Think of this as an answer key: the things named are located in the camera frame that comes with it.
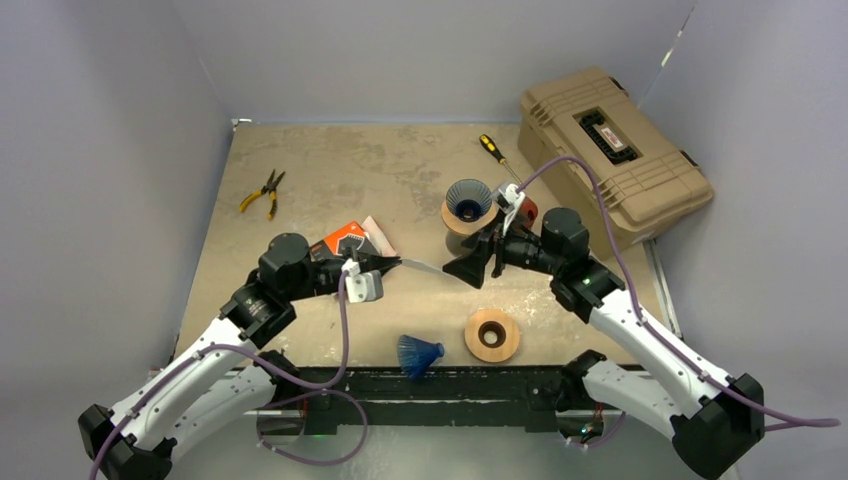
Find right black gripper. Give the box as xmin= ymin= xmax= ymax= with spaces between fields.
xmin=444 ymin=207 xmax=563 ymax=288

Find orange coffee filter box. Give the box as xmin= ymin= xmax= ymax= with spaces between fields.
xmin=310 ymin=216 xmax=397 ymax=260

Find wooden dripper ring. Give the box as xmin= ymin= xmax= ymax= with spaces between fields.
xmin=463 ymin=308 xmax=522 ymax=365
xmin=440 ymin=200 xmax=499 ymax=238

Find blue glass dripper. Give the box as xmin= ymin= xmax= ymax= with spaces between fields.
xmin=396 ymin=335 xmax=445 ymax=380
xmin=445 ymin=179 xmax=492 ymax=223

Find red black coffee carafe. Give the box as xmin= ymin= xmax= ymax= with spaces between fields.
xmin=515 ymin=197 xmax=539 ymax=230

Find grey glass carafe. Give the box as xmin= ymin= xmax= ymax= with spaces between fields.
xmin=445 ymin=231 xmax=470 ymax=257

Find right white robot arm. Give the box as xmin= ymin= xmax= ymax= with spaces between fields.
xmin=442 ymin=207 xmax=765 ymax=479

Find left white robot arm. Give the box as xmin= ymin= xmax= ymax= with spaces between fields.
xmin=78 ymin=233 xmax=401 ymax=479

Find yellow black screwdriver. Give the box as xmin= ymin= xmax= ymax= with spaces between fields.
xmin=479 ymin=134 xmax=523 ymax=185

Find tan plastic tool case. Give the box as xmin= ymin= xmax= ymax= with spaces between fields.
xmin=517 ymin=66 xmax=714 ymax=260

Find yellow handled pliers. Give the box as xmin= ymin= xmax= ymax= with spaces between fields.
xmin=239 ymin=169 xmax=286 ymax=221

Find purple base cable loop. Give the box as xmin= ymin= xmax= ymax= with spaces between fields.
xmin=255 ymin=388 xmax=368 ymax=466

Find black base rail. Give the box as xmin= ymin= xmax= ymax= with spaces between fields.
xmin=235 ymin=364 xmax=631 ymax=437

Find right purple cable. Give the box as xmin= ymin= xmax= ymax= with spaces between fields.
xmin=517 ymin=155 xmax=841 ymax=433

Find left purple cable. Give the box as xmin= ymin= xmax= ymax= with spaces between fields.
xmin=87 ymin=268 xmax=352 ymax=480

